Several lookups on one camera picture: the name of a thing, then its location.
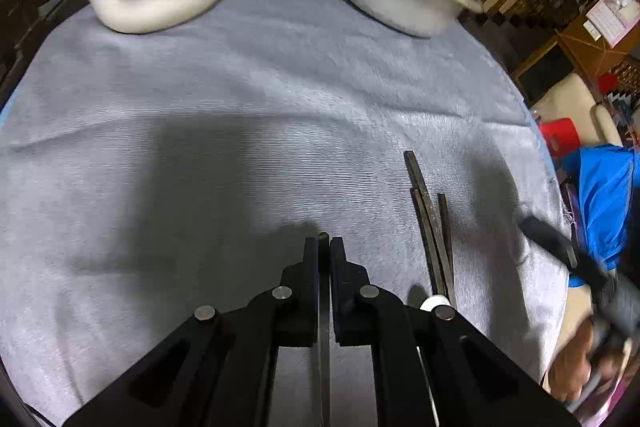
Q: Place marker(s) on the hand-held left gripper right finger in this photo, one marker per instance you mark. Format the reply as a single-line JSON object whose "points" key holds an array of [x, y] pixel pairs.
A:
{"points": [[339, 287]]}

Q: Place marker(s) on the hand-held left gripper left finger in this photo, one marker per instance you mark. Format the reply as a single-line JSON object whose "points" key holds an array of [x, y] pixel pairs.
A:
{"points": [[310, 287]]}

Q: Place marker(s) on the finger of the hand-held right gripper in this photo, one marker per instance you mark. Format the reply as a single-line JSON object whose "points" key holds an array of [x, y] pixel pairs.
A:
{"points": [[555, 239]]}

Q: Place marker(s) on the dark wooden chopstick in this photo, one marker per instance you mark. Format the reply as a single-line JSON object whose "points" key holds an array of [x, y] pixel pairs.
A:
{"points": [[417, 179], [421, 219], [444, 227], [324, 382]]}

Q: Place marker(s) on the person's right hand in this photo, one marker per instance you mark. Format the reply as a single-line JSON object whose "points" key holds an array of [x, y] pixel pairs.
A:
{"points": [[570, 367]]}

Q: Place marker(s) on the red plastic chair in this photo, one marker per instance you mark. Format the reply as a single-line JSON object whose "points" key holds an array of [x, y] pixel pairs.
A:
{"points": [[560, 137]]}

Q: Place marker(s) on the blue table cover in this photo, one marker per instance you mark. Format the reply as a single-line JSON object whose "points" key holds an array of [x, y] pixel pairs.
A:
{"points": [[537, 127]]}

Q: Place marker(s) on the beige chair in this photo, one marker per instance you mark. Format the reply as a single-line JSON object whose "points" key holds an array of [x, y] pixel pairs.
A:
{"points": [[570, 99]]}

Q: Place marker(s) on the wooden cabinet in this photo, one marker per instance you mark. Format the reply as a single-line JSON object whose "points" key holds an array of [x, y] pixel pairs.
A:
{"points": [[580, 57]]}

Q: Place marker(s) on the grey table cloth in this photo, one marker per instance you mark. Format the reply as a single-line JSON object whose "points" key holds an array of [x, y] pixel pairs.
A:
{"points": [[200, 107]]}

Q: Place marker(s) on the wall calendar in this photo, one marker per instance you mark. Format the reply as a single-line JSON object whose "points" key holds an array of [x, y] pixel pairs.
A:
{"points": [[612, 14]]}

